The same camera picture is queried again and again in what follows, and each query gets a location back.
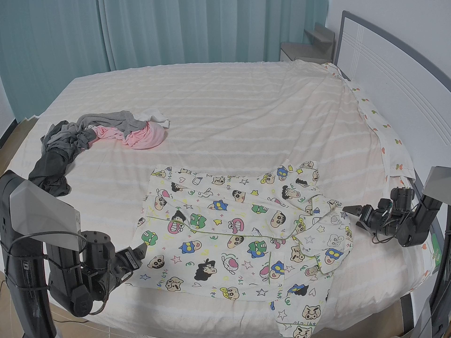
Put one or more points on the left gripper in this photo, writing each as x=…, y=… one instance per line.
x=127, y=259

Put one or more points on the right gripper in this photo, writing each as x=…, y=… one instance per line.
x=371, y=218

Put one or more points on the white printed pyjama top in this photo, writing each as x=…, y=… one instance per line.
x=229, y=231

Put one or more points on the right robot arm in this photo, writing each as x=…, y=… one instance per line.
x=419, y=224

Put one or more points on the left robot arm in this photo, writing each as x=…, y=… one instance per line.
x=28, y=259

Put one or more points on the pile of clothes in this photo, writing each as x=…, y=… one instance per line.
x=144, y=139

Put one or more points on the bed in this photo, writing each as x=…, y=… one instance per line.
x=229, y=100

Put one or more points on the white printed pillow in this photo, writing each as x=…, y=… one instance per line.
x=384, y=132

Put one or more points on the grey bedside table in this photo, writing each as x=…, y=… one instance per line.
x=306, y=49

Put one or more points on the blue-green curtain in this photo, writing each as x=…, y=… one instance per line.
x=211, y=19
x=49, y=41

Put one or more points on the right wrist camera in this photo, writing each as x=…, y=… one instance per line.
x=384, y=205

